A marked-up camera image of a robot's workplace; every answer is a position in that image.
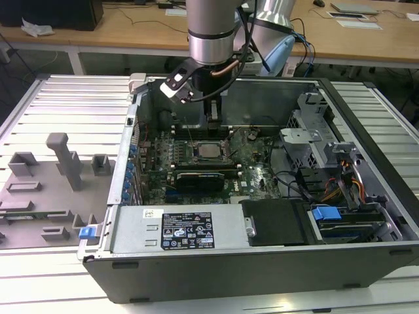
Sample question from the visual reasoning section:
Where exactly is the metal socket cover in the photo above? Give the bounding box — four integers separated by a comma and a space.
222, 128, 245, 157

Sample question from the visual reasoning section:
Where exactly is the silver square CPU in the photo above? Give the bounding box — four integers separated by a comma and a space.
198, 143, 223, 158

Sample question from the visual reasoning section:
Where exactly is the black RAM slot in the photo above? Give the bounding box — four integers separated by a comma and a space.
172, 130, 232, 135
172, 133, 232, 140

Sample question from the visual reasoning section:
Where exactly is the CPU socket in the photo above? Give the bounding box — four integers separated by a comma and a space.
191, 140, 232, 164

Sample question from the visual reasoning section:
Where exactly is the grey plastic case latch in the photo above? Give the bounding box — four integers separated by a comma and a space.
128, 72, 148, 96

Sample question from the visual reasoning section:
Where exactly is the wooden desk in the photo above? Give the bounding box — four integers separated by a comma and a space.
0, 0, 419, 70

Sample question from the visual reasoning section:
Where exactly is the black graphics card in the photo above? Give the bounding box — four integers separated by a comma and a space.
176, 171, 227, 193

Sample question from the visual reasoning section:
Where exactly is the grey metal drive cage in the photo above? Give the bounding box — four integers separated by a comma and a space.
280, 91, 338, 173

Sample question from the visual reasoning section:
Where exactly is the green motherboard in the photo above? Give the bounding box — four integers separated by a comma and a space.
137, 126, 285, 205

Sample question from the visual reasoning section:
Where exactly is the black plastic shroud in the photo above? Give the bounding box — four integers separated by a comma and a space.
240, 199, 308, 248

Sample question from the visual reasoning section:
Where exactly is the grey laptop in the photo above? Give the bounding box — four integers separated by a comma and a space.
329, 2, 380, 16

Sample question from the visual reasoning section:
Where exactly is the grey power supply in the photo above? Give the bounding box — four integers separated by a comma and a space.
109, 205, 249, 254

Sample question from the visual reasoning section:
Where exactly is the black computer box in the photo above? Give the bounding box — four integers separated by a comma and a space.
0, 0, 105, 32

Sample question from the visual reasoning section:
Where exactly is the hard disk in blue carrier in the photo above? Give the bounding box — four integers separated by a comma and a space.
309, 204, 387, 245

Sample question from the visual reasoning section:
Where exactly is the crumpled white paper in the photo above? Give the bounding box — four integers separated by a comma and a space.
21, 18, 54, 37

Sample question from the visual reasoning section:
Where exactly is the blue case latch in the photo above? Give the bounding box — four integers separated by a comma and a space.
79, 226, 99, 241

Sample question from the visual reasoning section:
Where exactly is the open black PC case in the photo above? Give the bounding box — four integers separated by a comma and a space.
77, 73, 419, 305

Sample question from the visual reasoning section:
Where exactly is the grey part rack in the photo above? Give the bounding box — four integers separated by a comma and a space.
0, 132, 114, 249

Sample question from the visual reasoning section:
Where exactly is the green RAM stick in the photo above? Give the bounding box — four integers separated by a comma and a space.
0, 211, 68, 221

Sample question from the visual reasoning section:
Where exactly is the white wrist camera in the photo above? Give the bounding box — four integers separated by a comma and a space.
159, 58, 194, 105

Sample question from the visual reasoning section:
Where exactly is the blue cable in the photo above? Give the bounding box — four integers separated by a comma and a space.
293, 19, 317, 79

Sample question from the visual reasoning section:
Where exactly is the coloured wire bundle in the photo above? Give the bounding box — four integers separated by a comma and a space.
320, 160, 366, 203

